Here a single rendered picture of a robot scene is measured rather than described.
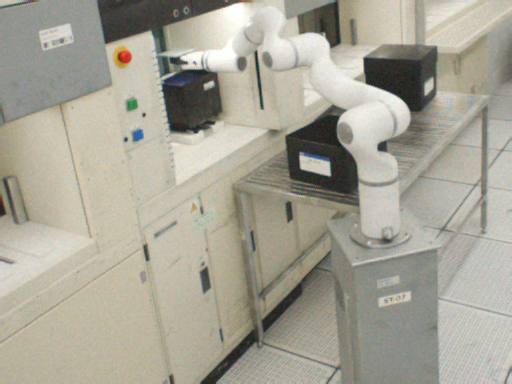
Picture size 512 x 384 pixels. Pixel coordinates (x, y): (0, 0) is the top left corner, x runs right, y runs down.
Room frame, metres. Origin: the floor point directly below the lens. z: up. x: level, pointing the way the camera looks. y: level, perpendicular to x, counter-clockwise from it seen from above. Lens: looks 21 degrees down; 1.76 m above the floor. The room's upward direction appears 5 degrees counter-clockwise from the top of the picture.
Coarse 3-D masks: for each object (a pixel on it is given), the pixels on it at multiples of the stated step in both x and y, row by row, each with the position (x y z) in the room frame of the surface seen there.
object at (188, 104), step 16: (176, 48) 2.60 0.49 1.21; (160, 80) 2.42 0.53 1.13; (192, 80) 2.43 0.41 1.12; (208, 80) 2.51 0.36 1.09; (176, 96) 2.40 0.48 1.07; (192, 96) 2.42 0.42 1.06; (208, 96) 2.50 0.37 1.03; (176, 112) 2.41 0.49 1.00; (192, 112) 2.41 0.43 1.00; (208, 112) 2.48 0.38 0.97; (176, 128) 2.48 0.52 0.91
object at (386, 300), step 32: (352, 224) 1.82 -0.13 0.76; (416, 224) 1.79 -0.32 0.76; (352, 256) 1.63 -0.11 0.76; (384, 256) 1.61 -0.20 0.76; (416, 256) 1.64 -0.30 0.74; (352, 288) 1.63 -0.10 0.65; (384, 288) 1.62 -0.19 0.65; (416, 288) 1.64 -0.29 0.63; (352, 320) 1.65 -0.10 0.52; (384, 320) 1.61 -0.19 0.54; (416, 320) 1.64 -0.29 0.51; (352, 352) 1.67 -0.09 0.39; (384, 352) 1.61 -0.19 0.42; (416, 352) 1.64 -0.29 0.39
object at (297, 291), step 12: (120, 0) 1.92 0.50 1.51; (132, 0) 1.96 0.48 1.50; (120, 48) 1.90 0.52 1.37; (156, 48) 2.94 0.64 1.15; (168, 60) 2.91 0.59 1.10; (132, 96) 1.91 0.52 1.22; (204, 216) 2.10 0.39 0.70; (204, 228) 2.09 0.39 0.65; (300, 288) 2.57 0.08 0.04; (288, 300) 2.48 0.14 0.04; (276, 312) 2.40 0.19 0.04; (264, 324) 2.32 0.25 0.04; (252, 336) 2.24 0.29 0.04; (240, 348) 2.17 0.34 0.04; (228, 360) 2.10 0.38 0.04; (216, 372) 2.04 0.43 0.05
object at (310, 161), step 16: (304, 128) 2.31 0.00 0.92; (320, 128) 2.38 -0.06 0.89; (336, 128) 2.40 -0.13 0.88; (288, 144) 2.21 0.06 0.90; (304, 144) 2.16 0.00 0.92; (320, 144) 2.11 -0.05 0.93; (336, 144) 2.41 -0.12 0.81; (384, 144) 2.23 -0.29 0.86; (288, 160) 2.21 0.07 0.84; (304, 160) 2.16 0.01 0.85; (320, 160) 2.11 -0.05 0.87; (336, 160) 2.07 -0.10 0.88; (352, 160) 2.08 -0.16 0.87; (304, 176) 2.17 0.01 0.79; (320, 176) 2.12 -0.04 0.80; (336, 176) 2.07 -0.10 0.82; (352, 176) 2.07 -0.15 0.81
